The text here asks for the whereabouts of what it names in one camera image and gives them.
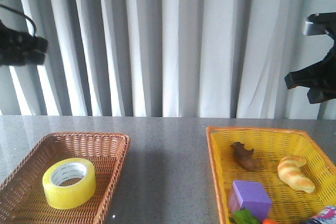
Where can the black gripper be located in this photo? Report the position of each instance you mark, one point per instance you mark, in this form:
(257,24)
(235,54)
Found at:
(19,48)
(319,78)

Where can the yellow tape roll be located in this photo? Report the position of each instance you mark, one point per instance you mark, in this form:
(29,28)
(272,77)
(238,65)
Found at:
(69,183)

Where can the toy croissant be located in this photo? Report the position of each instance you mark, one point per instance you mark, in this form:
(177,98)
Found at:
(289,172)

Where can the brown toy bison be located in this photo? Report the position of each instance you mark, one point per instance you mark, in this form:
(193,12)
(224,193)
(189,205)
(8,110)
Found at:
(245,157)

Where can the grey white curtain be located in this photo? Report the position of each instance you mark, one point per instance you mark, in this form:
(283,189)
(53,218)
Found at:
(170,58)

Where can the yellow woven plastic basket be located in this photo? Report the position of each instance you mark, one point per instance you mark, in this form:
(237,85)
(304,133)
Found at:
(270,146)

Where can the purple foam cube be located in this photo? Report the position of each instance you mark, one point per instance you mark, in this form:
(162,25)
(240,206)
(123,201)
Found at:
(250,195)

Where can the pink patterned packet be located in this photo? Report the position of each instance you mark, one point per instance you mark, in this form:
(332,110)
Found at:
(325,216)

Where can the orange toy carrot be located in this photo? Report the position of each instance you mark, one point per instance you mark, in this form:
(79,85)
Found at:
(269,221)

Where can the brown wicker basket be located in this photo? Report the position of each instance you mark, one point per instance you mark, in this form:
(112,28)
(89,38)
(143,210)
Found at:
(22,194)

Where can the green toy leafy vegetable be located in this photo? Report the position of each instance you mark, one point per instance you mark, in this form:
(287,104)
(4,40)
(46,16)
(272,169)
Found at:
(244,216)

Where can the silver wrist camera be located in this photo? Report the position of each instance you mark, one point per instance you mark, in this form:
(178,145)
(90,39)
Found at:
(319,24)

